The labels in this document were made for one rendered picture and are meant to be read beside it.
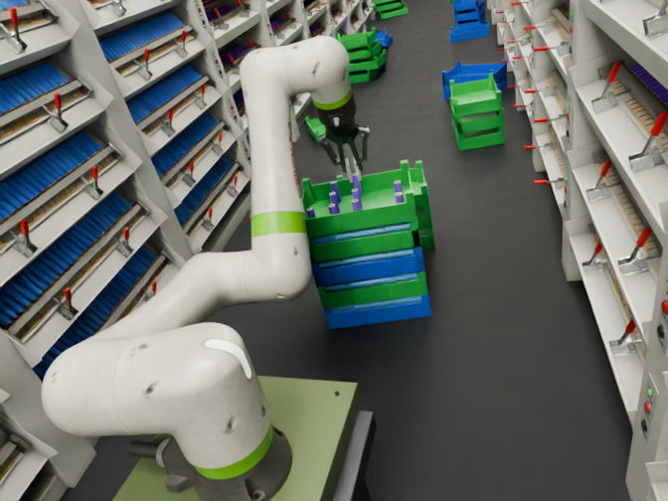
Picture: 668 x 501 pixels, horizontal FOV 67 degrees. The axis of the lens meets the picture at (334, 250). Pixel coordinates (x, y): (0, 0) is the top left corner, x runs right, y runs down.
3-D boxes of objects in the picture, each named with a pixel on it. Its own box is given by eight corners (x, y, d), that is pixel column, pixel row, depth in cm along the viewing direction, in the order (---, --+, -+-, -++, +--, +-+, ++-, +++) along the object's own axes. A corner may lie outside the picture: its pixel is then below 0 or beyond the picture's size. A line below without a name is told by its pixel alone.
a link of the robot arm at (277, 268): (244, 306, 100) (264, 303, 112) (305, 300, 97) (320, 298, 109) (237, 216, 101) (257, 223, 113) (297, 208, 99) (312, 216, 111)
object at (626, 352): (638, 445, 88) (621, 395, 82) (573, 250, 136) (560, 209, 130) (780, 429, 80) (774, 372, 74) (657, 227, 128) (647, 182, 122)
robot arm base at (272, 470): (116, 495, 76) (98, 470, 73) (169, 417, 88) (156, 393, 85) (269, 523, 67) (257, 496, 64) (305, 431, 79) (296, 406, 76)
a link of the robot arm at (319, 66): (343, 54, 97) (343, 19, 103) (281, 66, 100) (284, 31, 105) (356, 107, 109) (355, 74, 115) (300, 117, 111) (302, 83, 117)
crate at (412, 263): (316, 287, 139) (309, 263, 135) (321, 248, 156) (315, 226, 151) (424, 271, 134) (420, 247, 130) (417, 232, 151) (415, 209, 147)
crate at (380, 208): (301, 239, 130) (293, 213, 126) (309, 202, 147) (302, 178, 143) (417, 221, 126) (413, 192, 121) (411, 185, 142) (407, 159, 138)
